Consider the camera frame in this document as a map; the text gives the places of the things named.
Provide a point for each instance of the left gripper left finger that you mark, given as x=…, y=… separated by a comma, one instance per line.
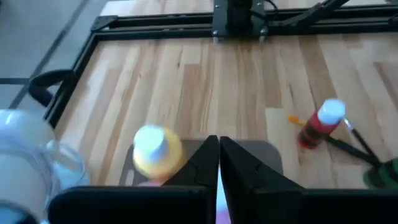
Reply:
x=140, y=205

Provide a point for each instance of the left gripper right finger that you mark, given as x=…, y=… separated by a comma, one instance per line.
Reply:
x=280, y=205

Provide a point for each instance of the large yellow-orange paint bottle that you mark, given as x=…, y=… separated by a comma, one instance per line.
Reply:
x=161, y=155

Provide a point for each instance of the red paint bottle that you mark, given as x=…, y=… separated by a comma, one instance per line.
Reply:
x=317, y=127

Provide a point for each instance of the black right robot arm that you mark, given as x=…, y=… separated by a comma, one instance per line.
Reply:
x=239, y=12

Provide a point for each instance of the white desk lamp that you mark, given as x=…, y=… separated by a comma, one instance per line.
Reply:
x=21, y=146

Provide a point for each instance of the black aluminium table frame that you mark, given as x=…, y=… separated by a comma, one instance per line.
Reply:
x=155, y=29

